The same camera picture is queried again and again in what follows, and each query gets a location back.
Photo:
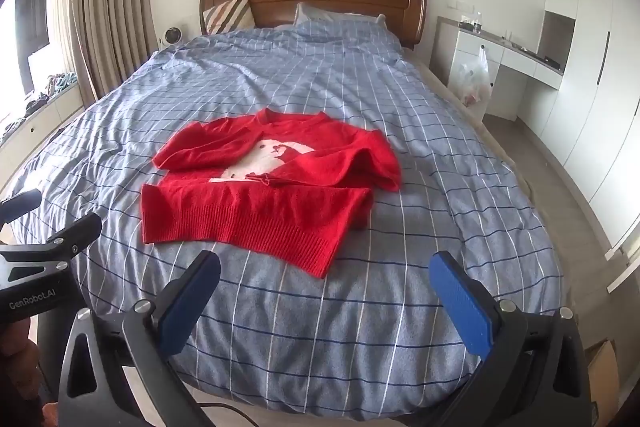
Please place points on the white desk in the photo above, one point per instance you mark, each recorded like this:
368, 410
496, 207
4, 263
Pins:
470, 44

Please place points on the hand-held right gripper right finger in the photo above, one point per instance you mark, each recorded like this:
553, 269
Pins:
462, 302

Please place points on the pile of clothes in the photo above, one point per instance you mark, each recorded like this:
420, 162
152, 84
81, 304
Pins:
60, 82

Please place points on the cardboard box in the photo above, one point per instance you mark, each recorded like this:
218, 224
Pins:
602, 372

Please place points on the bed with blue checked duvet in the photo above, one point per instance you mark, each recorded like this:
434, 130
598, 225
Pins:
320, 332

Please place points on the white wardrobe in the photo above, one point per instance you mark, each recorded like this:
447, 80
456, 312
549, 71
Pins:
590, 57

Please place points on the white wall outlet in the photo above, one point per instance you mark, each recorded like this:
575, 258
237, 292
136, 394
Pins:
460, 5

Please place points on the white plastic bag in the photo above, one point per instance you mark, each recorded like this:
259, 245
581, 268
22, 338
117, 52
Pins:
472, 79

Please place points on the striped cushion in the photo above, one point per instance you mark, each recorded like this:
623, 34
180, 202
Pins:
227, 14

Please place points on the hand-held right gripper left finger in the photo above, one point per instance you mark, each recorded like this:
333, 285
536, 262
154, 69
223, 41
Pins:
192, 302

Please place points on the small white fan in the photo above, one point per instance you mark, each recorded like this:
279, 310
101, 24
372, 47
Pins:
172, 36

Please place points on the red knitted sweater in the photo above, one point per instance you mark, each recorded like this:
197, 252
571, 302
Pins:
250, 217

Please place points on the grey checked pillow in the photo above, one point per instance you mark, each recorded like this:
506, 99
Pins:
320, 13

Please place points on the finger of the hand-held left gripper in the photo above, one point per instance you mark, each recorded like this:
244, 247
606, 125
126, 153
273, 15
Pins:
80, 229
22, 203

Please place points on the person's left hand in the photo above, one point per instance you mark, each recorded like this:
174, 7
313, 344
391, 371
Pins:
15, 357

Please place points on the beige curtain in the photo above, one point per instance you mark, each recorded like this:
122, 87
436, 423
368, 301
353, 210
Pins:
110, 7

